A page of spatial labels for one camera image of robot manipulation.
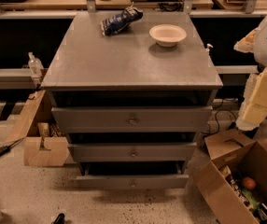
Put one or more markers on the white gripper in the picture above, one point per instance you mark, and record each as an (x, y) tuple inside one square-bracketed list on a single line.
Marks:
[(254, 106)]

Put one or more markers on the grey bottom drawer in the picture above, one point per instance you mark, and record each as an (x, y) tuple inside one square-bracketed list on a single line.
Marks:
[(132, 175)]

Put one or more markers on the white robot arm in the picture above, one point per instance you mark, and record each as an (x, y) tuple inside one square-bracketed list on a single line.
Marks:
[(260, 50)]

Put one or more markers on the grey top drawer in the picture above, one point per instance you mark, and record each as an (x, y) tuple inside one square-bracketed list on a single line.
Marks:
[(131, 120)]

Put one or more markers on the grey drawer cabinet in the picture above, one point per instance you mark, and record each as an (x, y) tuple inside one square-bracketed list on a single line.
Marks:
[(130, 70)]

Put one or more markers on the white pump bottle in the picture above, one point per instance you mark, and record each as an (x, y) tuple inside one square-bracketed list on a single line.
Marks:
[(209, 48)]

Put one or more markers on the red apple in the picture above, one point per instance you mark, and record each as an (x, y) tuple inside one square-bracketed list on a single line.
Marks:
[(248, 183)]

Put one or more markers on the cardboard box with groceries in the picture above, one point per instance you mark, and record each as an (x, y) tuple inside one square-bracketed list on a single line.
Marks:
[(234, 182)]

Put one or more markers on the white paper bowl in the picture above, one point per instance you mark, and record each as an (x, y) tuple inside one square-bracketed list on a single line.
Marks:
[(167, 35)]

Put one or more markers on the blue chip bag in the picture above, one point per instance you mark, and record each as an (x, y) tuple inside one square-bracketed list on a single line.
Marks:
[(118, 22)]

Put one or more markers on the small left cardboard box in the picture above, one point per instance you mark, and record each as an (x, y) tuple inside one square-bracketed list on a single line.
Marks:
[(43, 143)]

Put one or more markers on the clear plastic bottle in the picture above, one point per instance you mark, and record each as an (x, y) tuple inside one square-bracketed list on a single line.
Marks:
[(35, 64)]

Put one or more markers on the black object bottom edge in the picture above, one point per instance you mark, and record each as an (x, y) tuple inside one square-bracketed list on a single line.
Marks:
[(60, 219)]

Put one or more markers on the black power adapter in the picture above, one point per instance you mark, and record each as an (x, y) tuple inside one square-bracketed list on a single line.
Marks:
[(6, 148)]

